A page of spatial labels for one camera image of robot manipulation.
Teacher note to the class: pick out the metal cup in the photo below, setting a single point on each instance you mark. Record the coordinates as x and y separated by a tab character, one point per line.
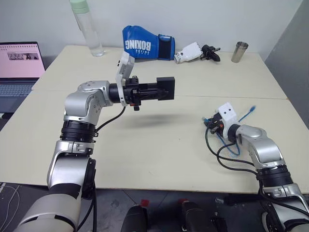
239	52

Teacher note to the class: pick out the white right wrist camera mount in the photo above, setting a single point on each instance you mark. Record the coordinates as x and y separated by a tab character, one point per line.
229	113

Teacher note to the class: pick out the white and black spare gripper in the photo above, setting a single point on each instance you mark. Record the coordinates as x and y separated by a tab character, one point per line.
190	53

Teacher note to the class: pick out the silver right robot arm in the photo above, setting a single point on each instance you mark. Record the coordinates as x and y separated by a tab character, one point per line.
263	147

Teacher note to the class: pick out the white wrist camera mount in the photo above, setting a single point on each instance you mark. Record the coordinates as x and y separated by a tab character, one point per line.
125	66
229	113

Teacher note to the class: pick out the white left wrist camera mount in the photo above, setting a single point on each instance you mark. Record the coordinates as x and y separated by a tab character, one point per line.
125	66

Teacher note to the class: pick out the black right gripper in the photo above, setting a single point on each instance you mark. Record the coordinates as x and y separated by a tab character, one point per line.
217	123

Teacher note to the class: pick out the clear bottle with green lid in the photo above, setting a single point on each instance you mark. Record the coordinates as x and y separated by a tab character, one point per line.
90	31

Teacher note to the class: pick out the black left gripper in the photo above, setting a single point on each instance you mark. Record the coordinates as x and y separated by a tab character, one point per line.
132	90

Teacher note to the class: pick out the open laptop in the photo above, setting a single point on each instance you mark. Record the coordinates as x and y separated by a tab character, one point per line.
19	60

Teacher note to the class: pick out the dark rounded shape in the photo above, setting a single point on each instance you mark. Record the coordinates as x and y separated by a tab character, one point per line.
135	218
195	216

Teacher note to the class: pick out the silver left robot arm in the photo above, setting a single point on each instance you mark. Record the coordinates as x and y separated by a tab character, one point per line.
79	106

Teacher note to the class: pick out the blue boxing glove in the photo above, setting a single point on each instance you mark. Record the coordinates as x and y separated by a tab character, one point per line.
140	43

